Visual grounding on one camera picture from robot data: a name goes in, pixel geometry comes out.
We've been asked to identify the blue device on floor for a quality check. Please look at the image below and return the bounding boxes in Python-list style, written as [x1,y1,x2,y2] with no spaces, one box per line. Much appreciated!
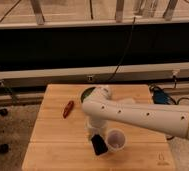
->
[151,87,176,105]

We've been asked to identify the black eraser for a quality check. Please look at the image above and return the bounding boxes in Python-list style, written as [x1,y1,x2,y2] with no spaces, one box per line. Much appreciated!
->
[91,134,108,155]

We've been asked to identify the white ceramic cup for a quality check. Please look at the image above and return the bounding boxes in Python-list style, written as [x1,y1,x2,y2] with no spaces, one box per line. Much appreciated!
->
[106,129,126,152]

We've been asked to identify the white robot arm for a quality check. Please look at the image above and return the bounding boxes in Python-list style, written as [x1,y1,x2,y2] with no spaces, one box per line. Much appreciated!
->
[81,86,189,140]

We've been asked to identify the black hanging cable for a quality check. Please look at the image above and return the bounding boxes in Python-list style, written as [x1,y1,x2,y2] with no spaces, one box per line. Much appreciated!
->
[105,17,137,83]

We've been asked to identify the dark green bowl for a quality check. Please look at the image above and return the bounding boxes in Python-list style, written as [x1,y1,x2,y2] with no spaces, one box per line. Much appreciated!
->
[80,87,96,103]

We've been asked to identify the metal frame rail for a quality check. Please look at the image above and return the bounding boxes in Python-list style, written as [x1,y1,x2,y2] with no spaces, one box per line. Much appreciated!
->
[0,62,189,88]

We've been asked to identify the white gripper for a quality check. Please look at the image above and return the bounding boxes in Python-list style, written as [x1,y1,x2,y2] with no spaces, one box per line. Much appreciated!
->
[86,116,107,140]

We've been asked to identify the red marker pen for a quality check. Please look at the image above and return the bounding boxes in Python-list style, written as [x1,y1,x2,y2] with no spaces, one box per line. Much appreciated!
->
[63,100,74,118]

